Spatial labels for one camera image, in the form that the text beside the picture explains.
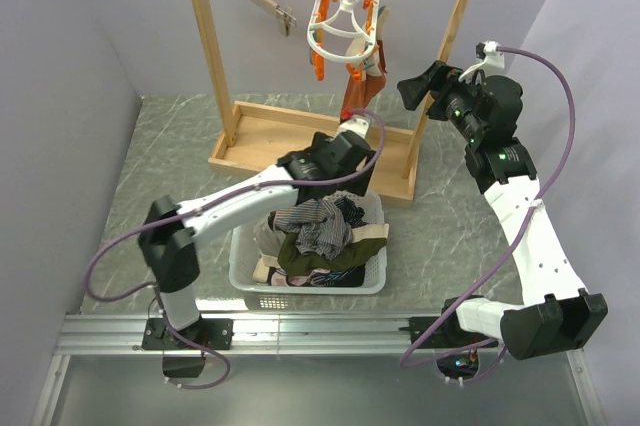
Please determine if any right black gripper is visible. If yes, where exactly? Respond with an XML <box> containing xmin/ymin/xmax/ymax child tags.
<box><xmin>397</xmin><ymin>60</ymin><xmax>485</xmax><ymax>143</ymax></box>

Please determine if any orange white underwear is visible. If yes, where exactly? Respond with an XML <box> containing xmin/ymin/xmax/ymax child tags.
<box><xmin>340</xmin><ymin>6</ymin><xmax>390</xmax><ymax>122</ymax></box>

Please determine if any white round clip hanger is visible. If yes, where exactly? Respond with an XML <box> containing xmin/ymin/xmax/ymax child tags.
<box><xmin>306</xmin><ymin>0</ymin><xmax>382</xmax><ymax>81</ymax></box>

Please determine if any grey striped underwear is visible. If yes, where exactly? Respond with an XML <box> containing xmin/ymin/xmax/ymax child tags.
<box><xmin>273</xmin><ymin>200</ymin><xmax>352</xmax><ymax>259</ymax></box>

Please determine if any olive green underwear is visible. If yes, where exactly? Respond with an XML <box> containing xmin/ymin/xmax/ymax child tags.
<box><xmin>277</xmin><ymin>223</ymin><xmax>390</xmax><ymax>276</ymax></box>

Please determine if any beige underwear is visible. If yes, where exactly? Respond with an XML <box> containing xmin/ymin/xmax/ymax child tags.
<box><xmin>253</xmin><ymin>218</ymin><xmax>286</xmax><ymax>257</ymax></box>

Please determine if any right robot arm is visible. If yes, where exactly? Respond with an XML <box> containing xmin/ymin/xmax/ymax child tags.
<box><xmin>397</xmin><ymin>61</ymin><xmax>608</xmax><ymax>360</ymax></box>

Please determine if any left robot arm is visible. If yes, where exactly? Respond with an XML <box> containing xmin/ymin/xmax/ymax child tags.
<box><xmin>137</xmin><ymin>131</ymin><xmax>381</xmax><ymax>348</ymax></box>

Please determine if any pink underwear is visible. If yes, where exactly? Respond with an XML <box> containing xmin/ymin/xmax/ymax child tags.
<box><xmin>252</xmin><ymin>258</ymin><xmax>330</xmax><ymax>287</ymax></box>

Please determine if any wooden clothes rack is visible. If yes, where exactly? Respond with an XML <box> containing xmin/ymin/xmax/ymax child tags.
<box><xmin>191</xmin><ymin>0</ymin><xmax>469</xmax><ymax>207</ymax></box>

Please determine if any white plastic laundry basket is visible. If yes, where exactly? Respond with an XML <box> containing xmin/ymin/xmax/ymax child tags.
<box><xmin>229</xmin><ymin>191</ymin><xmax>390</xmax><ymax>296</ymax></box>

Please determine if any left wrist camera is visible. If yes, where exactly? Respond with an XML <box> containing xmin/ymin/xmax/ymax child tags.
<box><xmin>336</xmin><ymin>108</ymin><xmax>371</xmax><ymax>139</ymax></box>

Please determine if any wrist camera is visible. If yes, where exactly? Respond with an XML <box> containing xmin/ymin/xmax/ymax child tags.
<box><xmin>459</xmin><ymin>41</ymin><xmax>505</xmax><ymax>82</ymax></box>
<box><xmin>336</xmin><ymin>108</ymin><xmax>371</xmax><ymax>139</ymax></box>

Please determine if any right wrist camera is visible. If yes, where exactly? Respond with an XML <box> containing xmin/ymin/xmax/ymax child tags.
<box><xmin>459</xmin><ymin>41</ymin><xmax>505</xmax><ymax>82</ymax></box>

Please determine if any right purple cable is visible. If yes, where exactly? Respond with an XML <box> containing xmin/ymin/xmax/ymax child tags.
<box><xmin>399</xmin><ymin>45</ymin><xmax>575</xmax><ymax>385</ymax></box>

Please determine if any purple cable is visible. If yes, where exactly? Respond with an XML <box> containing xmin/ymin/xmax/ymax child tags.
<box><xmin>399</xmin><ymin>45</ymin><xmax>575</xmax><ymax>385</ymax></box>
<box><xmin>83</xmin><ymin>106</ymin><xmax>386</xmax><ymax>389</ymax></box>

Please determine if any aluminium rail frame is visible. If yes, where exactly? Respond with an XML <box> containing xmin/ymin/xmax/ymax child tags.
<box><xmin>29</xmin><ymin>95</ymin><xmax>606</xmax><ymax>426</ymax></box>

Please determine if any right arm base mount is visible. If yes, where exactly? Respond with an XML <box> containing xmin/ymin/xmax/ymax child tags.
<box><xmin>401</xmin><ymin>315</ymin><xmax>487</xmax><ymax>382</ymax></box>

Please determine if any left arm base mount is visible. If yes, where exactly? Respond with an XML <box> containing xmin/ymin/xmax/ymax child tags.
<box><xmin>141</xmin><ymin>317</ymin><xmax>233</xmax><ymax>380</ymax></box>

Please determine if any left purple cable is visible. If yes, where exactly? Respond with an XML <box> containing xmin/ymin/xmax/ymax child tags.
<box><xmin>83</xmin><ymin>106</ymin><xmax>386</xmax><ymax>389</ymax></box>

